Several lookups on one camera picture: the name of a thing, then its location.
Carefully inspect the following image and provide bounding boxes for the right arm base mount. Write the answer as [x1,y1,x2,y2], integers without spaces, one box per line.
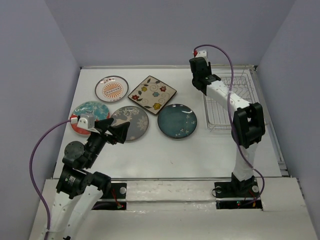
[211,181,263,210]

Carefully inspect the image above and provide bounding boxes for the metal wire dish rack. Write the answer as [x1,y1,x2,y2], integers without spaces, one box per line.
[203,65,263,132]

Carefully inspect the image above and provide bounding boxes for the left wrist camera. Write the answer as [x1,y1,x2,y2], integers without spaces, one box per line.
[70,113,95,131]

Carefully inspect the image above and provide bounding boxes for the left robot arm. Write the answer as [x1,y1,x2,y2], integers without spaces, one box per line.
[39,114,130,240]

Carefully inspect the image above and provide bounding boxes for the white orange sunburst round plate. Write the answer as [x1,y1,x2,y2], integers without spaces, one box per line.
[94,75,129,103]

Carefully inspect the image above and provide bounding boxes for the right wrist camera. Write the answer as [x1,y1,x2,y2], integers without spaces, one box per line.
[193,50,208,61]

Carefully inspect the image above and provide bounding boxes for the teal and red round plate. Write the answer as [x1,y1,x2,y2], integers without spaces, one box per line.
[69,100,111,136]

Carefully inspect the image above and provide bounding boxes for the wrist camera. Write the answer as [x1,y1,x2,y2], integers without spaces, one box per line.
[70,113,95,131]
[193,50,208,61]

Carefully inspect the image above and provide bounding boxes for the grey deer round plate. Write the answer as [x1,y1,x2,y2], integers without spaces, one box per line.
[111,106,149,142]

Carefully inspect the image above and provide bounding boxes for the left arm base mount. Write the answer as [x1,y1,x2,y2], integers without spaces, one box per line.
[92,182,127,211]

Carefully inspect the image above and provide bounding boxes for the dark blue blossom plate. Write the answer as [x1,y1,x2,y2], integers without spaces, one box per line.
[157,103,198,139]

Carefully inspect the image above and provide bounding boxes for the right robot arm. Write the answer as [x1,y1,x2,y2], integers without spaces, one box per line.
[189,56,266,199]

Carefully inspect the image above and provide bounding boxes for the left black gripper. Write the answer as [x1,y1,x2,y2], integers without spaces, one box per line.
[85,116,131,167]

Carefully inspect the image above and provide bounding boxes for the square cream flower plate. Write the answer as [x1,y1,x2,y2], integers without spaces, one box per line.
[128,75,177,116]

